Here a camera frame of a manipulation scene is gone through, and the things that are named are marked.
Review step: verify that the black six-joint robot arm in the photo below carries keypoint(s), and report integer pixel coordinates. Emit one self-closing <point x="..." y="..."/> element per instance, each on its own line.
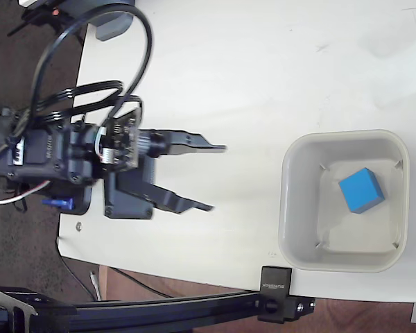
<point x="41" y="156"/>

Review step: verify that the black aluminium rail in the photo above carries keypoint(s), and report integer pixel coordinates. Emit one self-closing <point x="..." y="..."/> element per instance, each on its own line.
<point x="142" y="308"/>

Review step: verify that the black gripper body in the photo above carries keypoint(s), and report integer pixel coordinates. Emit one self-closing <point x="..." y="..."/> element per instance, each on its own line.
<point x="131" y="204"/>

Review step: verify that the small metal nut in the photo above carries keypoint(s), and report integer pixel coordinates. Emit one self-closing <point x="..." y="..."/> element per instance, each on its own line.
<point x="79" y="227"/>

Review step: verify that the blue clamp knob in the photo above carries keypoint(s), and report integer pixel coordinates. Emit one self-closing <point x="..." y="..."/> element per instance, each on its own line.
<point x="59" y="203"/>

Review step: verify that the white square plastic bin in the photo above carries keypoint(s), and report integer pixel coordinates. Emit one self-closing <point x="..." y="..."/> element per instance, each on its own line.
<point x="298" y="208"/>

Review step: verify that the gripper camera board with lens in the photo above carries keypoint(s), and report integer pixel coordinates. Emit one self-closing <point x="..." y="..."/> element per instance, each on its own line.
<point x="125" y="142"/>

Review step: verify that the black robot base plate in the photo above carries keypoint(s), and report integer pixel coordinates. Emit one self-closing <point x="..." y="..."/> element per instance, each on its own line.
<point x="85" y="203"/>

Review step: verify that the black tripod with red button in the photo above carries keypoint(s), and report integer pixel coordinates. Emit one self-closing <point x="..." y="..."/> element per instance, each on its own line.
<point x="38" y="15"/>

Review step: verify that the blue cube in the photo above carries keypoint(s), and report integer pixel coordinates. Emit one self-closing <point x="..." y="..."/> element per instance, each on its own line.
<point x="360" y="190"/>

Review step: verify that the gray monitor stand base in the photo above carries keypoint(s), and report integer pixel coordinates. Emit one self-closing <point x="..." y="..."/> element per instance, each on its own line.
<point x="114" y="29"/>

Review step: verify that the black table clamp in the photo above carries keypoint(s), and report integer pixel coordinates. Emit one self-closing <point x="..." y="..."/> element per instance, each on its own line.
<point x="275" y="295"/>

